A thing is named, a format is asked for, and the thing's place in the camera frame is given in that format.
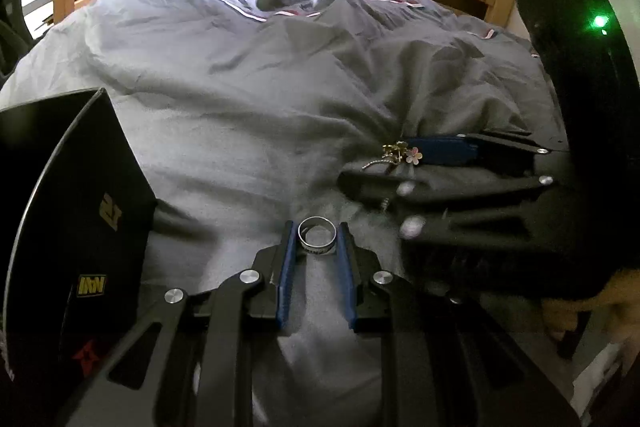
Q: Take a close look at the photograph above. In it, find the silver ring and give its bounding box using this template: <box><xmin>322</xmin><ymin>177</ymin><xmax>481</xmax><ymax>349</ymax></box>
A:
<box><xmin>297</xmin><ymin>216</ymin><xmax>341</xmax><ymax>257</ymax></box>

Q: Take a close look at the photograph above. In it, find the gold flower charm bracelet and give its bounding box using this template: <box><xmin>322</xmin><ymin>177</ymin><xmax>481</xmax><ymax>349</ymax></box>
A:
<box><xmin>362</xmin><ymin>141</ymin><xmax>423</xmax><ymax>172</ymax></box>

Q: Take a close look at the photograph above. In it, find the person's right hand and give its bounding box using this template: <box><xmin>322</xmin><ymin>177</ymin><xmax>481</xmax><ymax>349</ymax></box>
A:
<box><xmin>542</xmin><ymin>269</ymin><xmax>640</xmax><ymax>343</ymax></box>

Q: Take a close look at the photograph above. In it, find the grey striped duvet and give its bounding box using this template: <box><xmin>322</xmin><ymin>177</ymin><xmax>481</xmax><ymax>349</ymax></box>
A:
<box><xmin>0</xmin><ymin>0</ymin><xmax>571</xmax><ymax>427</ymax></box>

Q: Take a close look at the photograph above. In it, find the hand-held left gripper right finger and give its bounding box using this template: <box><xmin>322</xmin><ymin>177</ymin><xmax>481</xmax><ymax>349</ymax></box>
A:
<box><xmin>337</xmin><ymin>223</ymin><xmax>581</xmax><ymax>427</ymax></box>

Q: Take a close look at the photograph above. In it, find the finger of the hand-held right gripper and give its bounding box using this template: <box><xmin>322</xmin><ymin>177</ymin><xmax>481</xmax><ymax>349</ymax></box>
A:
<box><xmin>340</xmin><ymin>172</ymin><xmax>576</xmax><ymax>258</ymax></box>
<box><xmin>402</xmin><ymin>132</ymin><xmax>568</xmax><ymax>175</ymax></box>

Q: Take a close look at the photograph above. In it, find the black cardboard box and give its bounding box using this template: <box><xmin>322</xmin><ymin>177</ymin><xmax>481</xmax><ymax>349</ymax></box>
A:
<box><xmin>0</xmin><ymin>88</ymin><xmax>159</xmax><ymax>408</ymax></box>

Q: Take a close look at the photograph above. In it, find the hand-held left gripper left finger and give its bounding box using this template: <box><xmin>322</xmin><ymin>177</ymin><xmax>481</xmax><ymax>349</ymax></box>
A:
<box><xmin>55</xmin><ymin>221</ymin><xmax>294</xmax><ymax>427</ymax></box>

